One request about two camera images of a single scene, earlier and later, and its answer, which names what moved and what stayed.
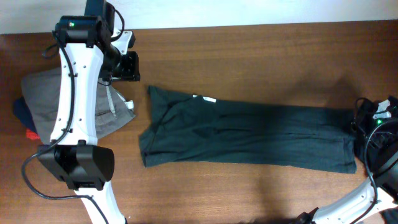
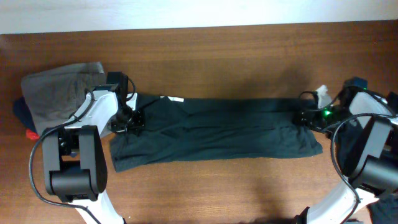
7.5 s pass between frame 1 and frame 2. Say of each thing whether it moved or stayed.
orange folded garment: stayed
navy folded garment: stayed
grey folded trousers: stayed
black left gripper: moved
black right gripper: moved
